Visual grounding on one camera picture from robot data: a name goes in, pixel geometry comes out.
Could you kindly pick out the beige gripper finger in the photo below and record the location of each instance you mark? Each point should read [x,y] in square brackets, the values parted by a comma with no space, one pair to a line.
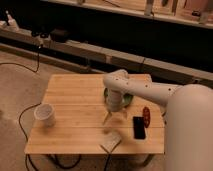
[107,117]
[124,114]

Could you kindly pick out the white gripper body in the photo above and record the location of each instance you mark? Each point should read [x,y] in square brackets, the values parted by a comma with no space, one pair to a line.
[114,100]

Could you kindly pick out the white sponge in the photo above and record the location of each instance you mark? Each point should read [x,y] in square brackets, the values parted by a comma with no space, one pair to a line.
[110,141]

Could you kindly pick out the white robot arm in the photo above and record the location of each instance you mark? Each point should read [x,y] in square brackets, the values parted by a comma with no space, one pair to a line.
[189,117]

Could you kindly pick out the white ceramic cup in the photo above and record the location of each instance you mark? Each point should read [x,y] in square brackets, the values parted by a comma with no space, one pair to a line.
[44,113]

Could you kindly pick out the green plate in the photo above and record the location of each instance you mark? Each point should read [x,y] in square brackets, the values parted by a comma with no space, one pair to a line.
[127,98]

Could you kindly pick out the red oblong object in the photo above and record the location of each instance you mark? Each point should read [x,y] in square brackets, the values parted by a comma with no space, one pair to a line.
[146,116]

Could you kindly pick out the black phone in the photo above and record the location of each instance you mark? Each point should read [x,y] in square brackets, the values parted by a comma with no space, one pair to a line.
[138,127]

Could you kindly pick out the wooden table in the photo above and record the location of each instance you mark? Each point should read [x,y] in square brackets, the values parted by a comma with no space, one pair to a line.
[79,107]

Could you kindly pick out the black box on ledge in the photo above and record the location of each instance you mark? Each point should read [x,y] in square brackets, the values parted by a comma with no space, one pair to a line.
[59,35]

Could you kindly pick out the white bottle on ledge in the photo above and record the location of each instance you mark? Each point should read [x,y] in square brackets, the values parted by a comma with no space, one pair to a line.
[12,22]

